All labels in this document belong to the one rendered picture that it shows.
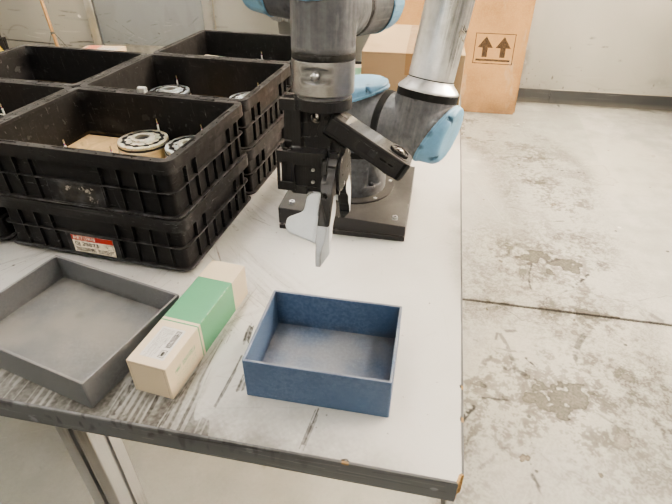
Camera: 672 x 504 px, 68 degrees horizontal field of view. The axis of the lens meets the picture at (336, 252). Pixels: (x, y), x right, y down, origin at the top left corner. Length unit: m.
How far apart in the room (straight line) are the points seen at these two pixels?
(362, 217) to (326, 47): 0.50
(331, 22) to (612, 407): 1.49
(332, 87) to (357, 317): 0.36
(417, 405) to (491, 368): 1.06
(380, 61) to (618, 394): 1.26
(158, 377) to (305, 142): 0.37
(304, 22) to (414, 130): 0.42
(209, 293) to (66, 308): 0.26
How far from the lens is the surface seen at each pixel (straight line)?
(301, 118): 0.64
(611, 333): 2.06
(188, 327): 0.77
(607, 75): 4.30
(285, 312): 0.81
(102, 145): 1.22
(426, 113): 0.96
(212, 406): 0.74
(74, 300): 0.98
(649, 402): 1.88
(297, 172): 0.64
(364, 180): 1.06
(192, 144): 0.90
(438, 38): 0.96
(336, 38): 0.59
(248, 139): 1.14
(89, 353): 0.86
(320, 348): 0.79
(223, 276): 0.85
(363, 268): 0.95
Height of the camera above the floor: 1.27
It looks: 35 degrees down
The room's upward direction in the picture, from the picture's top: straight up
